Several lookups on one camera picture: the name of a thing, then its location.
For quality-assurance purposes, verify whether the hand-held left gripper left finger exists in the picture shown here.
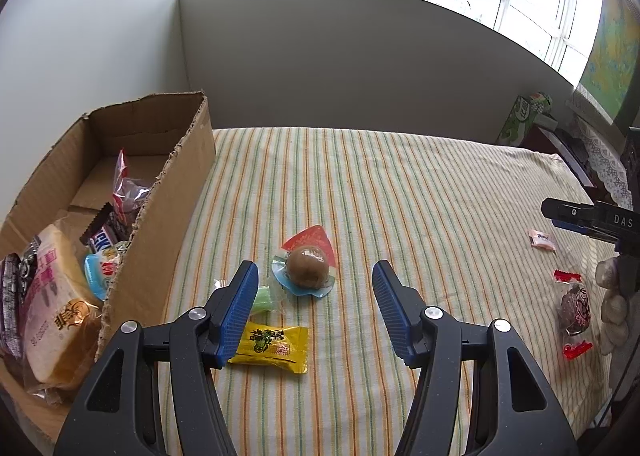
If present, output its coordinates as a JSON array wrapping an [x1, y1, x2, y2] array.
[[52, 260, 260, 456]]

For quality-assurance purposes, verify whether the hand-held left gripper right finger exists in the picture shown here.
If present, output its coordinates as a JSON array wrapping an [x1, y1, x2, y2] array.
[[372, 260, 581, 456]]

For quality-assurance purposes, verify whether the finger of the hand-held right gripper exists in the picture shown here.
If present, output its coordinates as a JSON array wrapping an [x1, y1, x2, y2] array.
[[541, 197, 598, 237]]

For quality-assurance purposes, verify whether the green jelly cup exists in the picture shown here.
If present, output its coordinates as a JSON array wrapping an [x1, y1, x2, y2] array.
[[214, 278, 278, 314]]

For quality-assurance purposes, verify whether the small pink candy packet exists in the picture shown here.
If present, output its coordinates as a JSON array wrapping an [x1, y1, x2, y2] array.
[[528, 229, 557, 252]]

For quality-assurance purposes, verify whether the yellow snack packet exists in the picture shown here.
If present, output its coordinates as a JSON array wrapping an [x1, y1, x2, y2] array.
[[227, 323, 310, 376]]

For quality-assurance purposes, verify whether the braised egg packet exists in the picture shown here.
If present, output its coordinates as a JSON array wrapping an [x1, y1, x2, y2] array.
[[271, 224, 337, 299]]

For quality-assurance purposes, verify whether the clear red-ended snack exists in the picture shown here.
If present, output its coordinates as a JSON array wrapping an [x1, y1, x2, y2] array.
[[551, 268, 595, 362], [111, 148, 153, 232]]

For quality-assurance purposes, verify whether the blue white snack packet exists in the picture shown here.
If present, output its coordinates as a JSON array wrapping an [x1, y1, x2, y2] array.
[[83, 242, 131, 302]]

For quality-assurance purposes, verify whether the large brown chocolate bar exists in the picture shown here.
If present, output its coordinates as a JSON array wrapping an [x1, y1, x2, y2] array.
[[80, 203, 132, 257]]

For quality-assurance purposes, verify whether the brown cardboard box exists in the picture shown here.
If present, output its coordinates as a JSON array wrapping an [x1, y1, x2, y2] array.
[[0, 91, 217, 442]]

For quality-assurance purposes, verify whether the sliced bread packet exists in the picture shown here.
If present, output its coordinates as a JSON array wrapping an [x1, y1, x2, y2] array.
[[22, 223, 103, 392]]

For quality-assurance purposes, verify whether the black white snack packet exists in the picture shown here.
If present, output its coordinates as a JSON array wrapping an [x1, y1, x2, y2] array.
[[17, 235, 43, 269]]

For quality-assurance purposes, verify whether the purple snack packet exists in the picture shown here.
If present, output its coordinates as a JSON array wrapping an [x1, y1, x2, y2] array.
[[0, 253, 26, 357]]

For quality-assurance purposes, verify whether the person's right hand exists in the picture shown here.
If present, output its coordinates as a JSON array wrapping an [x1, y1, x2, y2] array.
[[595, 256, 631, 357]]

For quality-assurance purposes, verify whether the white lace cloth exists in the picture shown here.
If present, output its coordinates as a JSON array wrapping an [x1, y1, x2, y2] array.
[[575, 116, 633, 207]]

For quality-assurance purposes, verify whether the green carton box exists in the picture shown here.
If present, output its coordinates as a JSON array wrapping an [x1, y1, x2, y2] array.
[[496, 92, 553, 147]]

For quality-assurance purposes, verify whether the striped bed sheet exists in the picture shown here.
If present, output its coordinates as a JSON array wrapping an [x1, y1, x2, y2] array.
[[160, 127, 621, 456]]

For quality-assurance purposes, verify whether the white framed window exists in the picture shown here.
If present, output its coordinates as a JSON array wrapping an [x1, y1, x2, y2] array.
[[227, 0, 608, 87]]

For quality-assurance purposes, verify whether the wall map poster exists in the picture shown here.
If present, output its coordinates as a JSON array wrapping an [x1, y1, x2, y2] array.
[[575, 0, 640, 124]]

